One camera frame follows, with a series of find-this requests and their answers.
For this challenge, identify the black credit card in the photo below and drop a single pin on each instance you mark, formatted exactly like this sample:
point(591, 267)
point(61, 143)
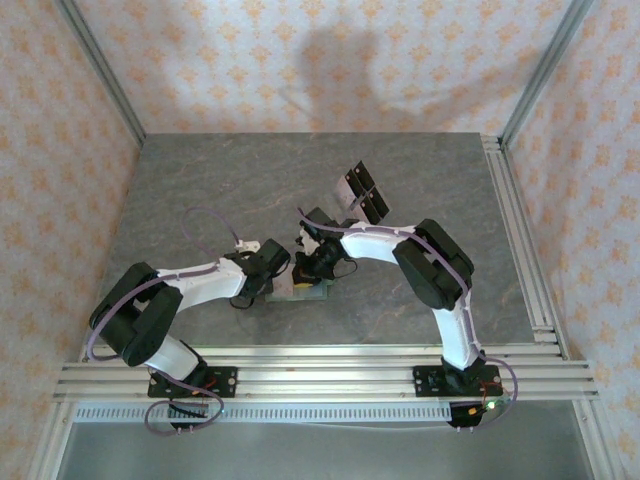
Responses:
point(355, 184)
point(367, 211)
point(378, 202)
point(366, 175)

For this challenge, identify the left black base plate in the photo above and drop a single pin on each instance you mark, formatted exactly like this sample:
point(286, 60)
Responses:
point(227, 382)

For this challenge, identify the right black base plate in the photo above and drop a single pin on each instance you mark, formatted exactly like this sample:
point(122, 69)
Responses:
point(425, 382)

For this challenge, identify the right black connector block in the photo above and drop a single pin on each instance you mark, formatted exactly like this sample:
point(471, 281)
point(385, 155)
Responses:
point(462, 417)

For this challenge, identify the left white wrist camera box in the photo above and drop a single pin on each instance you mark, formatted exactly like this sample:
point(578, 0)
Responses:
point(247, 246)

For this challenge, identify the silver credit card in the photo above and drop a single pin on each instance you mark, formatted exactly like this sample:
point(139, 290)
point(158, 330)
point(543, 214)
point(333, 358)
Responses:
point(345, 192)
point(284, 287)

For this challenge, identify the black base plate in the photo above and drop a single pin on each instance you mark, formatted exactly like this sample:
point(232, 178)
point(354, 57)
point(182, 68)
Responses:
point(425, 382)
point(227, 382)

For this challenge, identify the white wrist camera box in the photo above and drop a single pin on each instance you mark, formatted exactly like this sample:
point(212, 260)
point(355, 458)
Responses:
point(247, 246)
point(306, 239)

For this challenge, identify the right aluminium corner post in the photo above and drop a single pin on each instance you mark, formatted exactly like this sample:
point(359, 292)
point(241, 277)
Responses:
point(546, 70)

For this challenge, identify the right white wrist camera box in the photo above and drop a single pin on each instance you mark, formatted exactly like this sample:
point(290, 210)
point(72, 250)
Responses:
point(306, 239)

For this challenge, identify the aluminium corner post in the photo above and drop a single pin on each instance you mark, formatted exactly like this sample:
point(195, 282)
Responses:
point(546, 70)
point(102, 70)

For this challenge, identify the right aluminium frame leg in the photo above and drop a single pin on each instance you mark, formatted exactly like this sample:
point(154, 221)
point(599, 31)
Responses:
point(595, 440)

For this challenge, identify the aluminium side rail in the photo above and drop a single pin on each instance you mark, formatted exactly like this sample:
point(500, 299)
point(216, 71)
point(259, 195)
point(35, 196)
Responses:
point(505, 190)

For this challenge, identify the left aluminium corner post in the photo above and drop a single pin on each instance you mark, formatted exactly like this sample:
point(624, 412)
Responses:
point(102, 70)

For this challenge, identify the aluminium frame leg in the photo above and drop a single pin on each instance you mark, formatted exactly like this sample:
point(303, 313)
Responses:
point(52, 440)
point(595, 440)

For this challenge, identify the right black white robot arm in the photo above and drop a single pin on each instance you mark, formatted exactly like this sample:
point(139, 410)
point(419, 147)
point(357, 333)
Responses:
point(375, 242)

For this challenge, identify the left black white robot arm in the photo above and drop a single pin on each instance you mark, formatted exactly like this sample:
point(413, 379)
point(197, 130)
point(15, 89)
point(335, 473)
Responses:
point(205, 285)

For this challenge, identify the left black connector block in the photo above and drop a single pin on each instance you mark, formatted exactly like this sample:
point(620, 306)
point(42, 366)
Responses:
point(187, 412)

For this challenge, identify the left aluminium frame leg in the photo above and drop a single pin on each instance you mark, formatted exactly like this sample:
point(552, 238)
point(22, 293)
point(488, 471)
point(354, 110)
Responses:
point(52, 440)

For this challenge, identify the aluminium front rail frame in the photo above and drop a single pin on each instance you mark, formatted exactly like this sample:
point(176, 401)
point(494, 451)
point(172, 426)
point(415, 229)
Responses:
point(325, 375)

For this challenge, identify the black connector block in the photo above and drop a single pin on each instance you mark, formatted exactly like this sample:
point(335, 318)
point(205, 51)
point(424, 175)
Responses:
point(187, 412)
point(462, 417)

